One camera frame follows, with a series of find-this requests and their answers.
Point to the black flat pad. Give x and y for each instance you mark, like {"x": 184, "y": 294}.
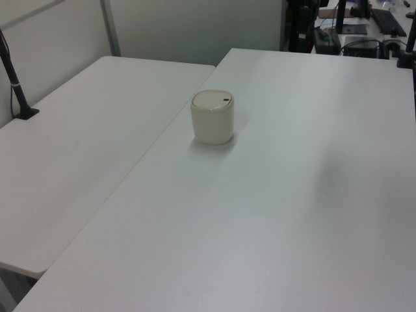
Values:
{"x": 354, "y": 29}

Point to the beige small trash bin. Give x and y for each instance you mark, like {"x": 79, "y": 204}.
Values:
{"x": 213, "y": 125}

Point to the black electronics box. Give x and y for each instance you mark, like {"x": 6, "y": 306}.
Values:
{"x": 362, "y": 48}

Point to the black box device green connector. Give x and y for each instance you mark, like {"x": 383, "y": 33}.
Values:
{"x": 326, "y": 44}

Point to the black keyboard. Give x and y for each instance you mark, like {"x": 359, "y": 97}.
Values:
{"x": 388, "y": 21}

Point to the black monitor stand pole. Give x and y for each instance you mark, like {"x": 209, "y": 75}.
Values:
{"x": 341, "y": 16}

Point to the brown cardboard piece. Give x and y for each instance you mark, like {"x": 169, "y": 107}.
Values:
{"x": 328, "y": 13}

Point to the black equipment rack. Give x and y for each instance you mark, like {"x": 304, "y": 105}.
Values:
{"x": 300, "y": 26}

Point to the black camera pole with clamp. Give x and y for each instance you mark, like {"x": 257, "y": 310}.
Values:
{"x": 16, "y": 87}

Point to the black pole with table clamp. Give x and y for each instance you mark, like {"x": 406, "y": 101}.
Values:
{"x": 409, "y": 48}

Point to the grey metal partition post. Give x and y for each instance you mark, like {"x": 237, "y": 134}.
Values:
{"x": 111, "y": 29}

